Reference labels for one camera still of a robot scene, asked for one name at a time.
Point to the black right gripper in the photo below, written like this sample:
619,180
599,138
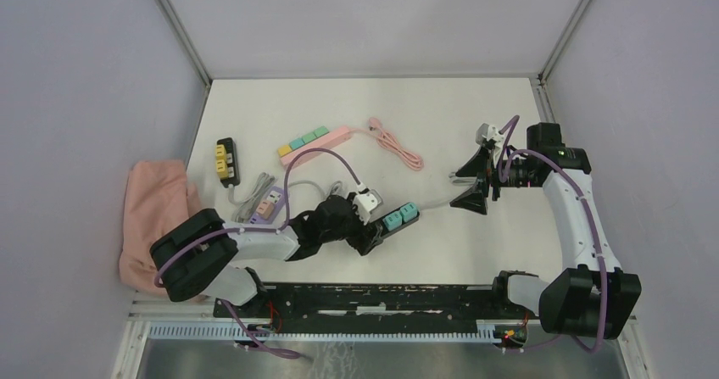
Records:
482,163

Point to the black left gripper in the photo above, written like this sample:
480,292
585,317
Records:
365,244

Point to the black power strip green USB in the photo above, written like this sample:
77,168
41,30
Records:
378,222

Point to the teal USB charger plug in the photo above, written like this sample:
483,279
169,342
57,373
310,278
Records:
392,221
408,212

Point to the pink power strip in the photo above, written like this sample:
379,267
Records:
329,141

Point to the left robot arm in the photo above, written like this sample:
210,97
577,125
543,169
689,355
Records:
197,257

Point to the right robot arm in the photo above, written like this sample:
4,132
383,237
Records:
592,296

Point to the beige pink charger plug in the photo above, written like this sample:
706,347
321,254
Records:
265,209

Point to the green cube plug on pink strip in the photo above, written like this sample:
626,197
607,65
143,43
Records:
309,137

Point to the teal cube plug on pink strip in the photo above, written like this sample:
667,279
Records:
296,143

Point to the yellow cube plug on pink strip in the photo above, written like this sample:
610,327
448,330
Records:
284,150

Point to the yellow charger plug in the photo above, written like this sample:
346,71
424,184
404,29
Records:
222,169
220,152

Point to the purple power strip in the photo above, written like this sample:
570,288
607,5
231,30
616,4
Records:
277,196

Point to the small black power strip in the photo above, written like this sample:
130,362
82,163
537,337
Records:
231,158

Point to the pink cloth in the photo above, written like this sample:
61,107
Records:
158,198

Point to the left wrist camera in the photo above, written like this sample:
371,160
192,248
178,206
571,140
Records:
366,203

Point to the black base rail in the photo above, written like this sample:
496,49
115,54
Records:
333,308

